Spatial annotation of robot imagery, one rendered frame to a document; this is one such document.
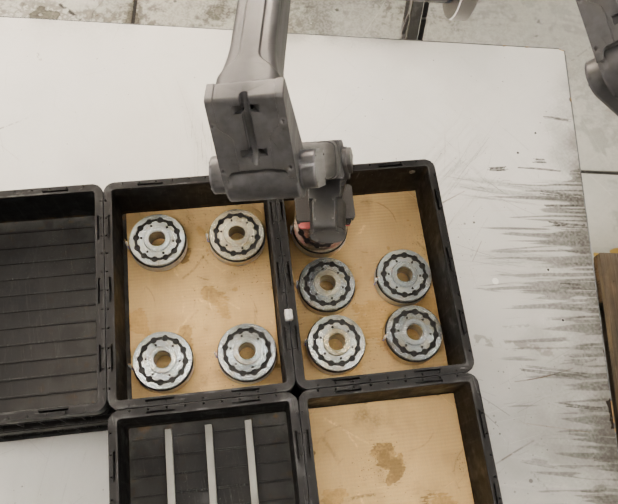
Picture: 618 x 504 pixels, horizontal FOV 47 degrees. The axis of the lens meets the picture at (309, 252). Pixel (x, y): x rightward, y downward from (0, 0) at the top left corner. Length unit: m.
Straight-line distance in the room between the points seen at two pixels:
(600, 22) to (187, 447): 0.91
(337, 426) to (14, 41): 1.13
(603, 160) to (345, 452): 1.67
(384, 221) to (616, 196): 1.34
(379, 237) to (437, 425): 0.36
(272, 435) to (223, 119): 0.71
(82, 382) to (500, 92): 1.11
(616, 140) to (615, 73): 2.00
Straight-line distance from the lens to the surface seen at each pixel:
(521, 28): 2.84
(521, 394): 1.50
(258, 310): 1.31
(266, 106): 0.67
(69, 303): 1.36
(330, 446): 1.27
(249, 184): 0.71
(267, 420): 1.27
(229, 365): 1.25
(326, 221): 1.10
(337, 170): 1.05
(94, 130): 1.65
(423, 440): 1.29
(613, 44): 0.72
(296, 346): 1.19
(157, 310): 1.32
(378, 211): 1.40
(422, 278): 1.33
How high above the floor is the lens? 2.09
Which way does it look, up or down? 69 degrees down
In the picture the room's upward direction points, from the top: 10 degrees clockwise
